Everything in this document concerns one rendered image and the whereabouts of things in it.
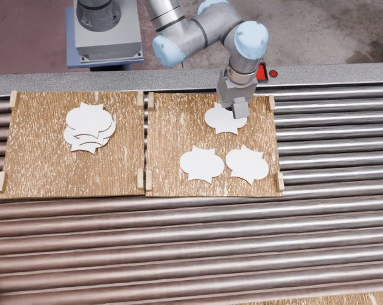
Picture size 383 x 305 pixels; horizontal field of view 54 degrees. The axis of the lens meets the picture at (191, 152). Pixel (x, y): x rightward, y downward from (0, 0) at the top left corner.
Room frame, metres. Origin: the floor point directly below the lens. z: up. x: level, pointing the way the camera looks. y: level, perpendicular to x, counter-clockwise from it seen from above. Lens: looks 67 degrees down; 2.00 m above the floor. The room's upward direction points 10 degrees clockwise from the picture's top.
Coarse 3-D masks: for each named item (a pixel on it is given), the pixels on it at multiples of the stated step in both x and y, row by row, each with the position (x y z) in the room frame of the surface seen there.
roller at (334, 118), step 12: (276, 120) 0.63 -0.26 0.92; (288, 120) 0.64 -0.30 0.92; (300, 120) 0.65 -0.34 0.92; (312, 120) 0.65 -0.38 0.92; (324, 120) 0.66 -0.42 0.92; (336, 120) 0.67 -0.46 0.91; (348, 120) 0.68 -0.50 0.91; (360, 120) 0.69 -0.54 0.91; (372, 120) 0.70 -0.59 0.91; (0, 132) 0.42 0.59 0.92; (144, 132) 0.51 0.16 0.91
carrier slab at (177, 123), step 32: (160, 96) 0.63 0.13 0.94; (192, 96) 0.65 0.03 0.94; (256, 96) 0.70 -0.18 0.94; (160, 128) 0.52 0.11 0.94; (192, 128) 0.54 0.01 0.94; (256, 128) 0.58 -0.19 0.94; (160, 160) 0.41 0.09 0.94; (224, 160) 0.45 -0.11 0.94; (160, 192) 0.31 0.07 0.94; (192, 192) 0.33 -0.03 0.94; (224, 192) 0.35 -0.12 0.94; (256, 192) 0.36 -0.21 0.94
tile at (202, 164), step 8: (192, 152) 0.45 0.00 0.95; (200, 152) 0.46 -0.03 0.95; (208, 152) 0.46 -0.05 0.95; (184, 160) 0.42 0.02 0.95; (192, 160) 0.43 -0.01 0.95; (200, 160) 0.43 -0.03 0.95; (208, 160) 0.43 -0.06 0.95; (216, 160) 0.44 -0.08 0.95; (184, 168) 0.40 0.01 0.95; (192, 168) 0.40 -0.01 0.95; (200, 168) 0.40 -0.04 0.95; (208, 168) 0.41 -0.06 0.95; (216, 168) 0.41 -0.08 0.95; (192, 176) 0.38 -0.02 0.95; (200, 176) 0.38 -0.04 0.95; (208, 176) 0.38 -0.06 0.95; (216, 176) 0.39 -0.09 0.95
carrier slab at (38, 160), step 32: (32, 96) 0.55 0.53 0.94; (64, 96) 0.57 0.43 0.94; (96, 96) 0.59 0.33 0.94; (128, 96) 0.61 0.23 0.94; (32, 128) 0.44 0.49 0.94; (64, 128) 0.46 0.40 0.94; (128, 128) 0.50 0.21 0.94; (32, 160) 0.34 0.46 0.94; (64, 160) 0.36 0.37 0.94; (96, 160) 0.38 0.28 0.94; (128, 160) 0.39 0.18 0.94; (32, 192) 0.25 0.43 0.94; (64, 192) 0.26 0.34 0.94; (96, 192) 0.28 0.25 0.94; (128, 192) 0.30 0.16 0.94
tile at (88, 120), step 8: (80, 104) 0.53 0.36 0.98; (72, 112) 0.50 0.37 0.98; (80, 112) 0.50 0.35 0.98; (88, 112) 0.51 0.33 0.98; (96, 112) 0.51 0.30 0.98; (104, 112) 0.52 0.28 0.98; (72, 120) 0.47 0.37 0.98; (80, 120) 0.47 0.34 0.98; (88, 120) 0.48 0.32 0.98; (96, 120) 0.48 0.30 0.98; (104, 120) 0.49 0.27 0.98; (72, 128) 0.45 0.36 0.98; (80, 128) 0.45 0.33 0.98; (88, 128) 0.45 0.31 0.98; (96, 128) 0.46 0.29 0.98; (104, 128) 0.46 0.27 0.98; (96, 136) 0.43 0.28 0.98
